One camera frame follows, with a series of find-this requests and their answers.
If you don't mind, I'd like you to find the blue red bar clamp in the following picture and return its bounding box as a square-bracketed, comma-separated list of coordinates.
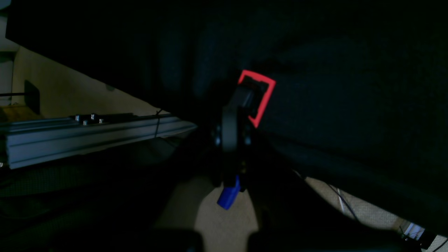
[215, 70, 276, 210]

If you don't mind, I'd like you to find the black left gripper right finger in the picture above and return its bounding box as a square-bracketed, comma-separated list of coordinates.
[238, 111, 406, 252]

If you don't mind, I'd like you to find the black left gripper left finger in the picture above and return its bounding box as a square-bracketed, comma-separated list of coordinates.
[52, 114, 215, 252]

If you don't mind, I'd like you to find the aluminium frame leg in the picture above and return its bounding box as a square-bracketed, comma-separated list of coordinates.
[1, 113, 196, 169]

